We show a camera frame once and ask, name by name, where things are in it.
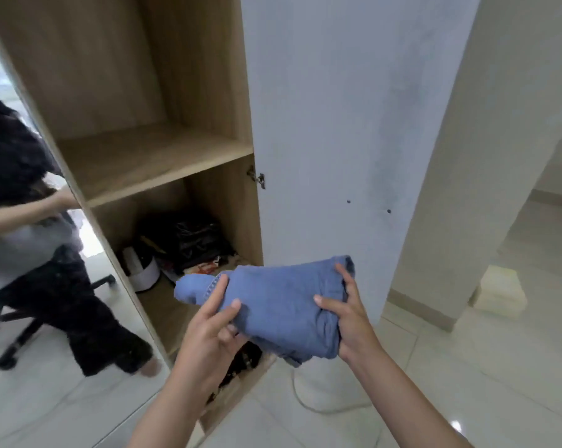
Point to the black clothing pile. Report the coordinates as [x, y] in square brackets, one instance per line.
[243, 361]

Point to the person's left thumb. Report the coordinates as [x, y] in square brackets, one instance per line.
[212, 296]

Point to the white round appliance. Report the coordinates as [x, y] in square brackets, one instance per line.
[143, 275]

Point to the metal door hinge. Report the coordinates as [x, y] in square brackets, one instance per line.
[258, 178]

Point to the colourful packet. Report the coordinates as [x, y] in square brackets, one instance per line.
[206, 266]

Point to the blue jeans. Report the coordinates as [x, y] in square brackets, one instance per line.
[281, 307]

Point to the white cabinet door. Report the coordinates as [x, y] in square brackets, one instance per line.
[337, 111]

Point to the black office chair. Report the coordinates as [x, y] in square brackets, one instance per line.
[22, 338]

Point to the person's right forearm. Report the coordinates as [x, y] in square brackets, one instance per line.
[402, 401]

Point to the person's left hand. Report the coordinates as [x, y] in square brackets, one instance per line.
[201, 349]

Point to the person's right thumb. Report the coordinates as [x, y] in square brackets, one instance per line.
[330, 306]

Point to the wooden wardrobe cabinet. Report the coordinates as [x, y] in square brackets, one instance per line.
[136, 153]

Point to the black bag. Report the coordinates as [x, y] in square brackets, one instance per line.
[192, 237]

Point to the person's left forearm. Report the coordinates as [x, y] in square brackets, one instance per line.
[169, 410]

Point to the person's right hand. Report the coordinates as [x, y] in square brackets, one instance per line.
[355, 331]

